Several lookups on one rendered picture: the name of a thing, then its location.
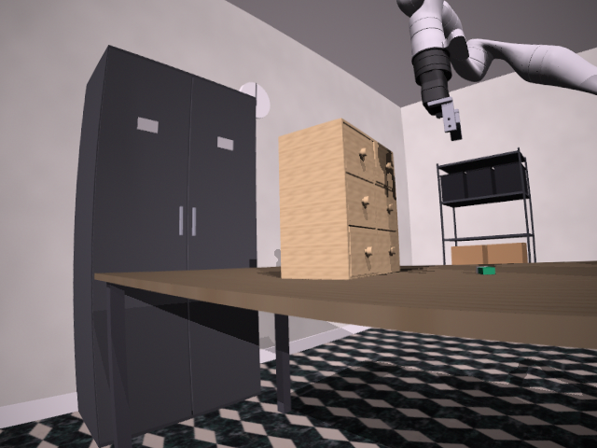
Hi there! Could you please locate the green and white eraser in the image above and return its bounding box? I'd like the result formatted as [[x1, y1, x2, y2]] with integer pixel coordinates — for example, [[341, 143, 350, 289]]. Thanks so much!
[[476, 266, 495, 274]]

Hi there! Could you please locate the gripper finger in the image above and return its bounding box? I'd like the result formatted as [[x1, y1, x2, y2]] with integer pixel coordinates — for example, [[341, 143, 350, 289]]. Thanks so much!
[[427, 97, 457, 133], [436, 108, 463, 141]]

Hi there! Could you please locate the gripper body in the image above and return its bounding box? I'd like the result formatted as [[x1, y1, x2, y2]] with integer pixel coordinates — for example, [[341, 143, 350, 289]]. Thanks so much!
[[411, 28, 469, 116]]

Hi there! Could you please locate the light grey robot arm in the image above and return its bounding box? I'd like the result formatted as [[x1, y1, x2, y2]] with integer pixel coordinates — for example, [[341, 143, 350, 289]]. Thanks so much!
[[396, 0, 597, 95]]

